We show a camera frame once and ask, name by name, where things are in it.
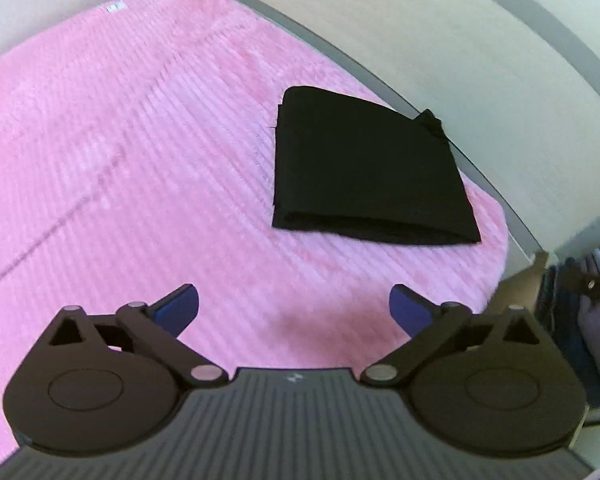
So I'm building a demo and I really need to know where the black garment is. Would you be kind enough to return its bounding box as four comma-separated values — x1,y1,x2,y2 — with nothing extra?
272,86,481,246

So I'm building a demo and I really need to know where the stack of folded clothes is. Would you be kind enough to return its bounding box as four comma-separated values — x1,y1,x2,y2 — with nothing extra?
535,247,600,408

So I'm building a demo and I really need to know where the wooden headboard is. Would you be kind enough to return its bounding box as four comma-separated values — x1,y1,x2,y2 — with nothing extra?
258,0,600,256

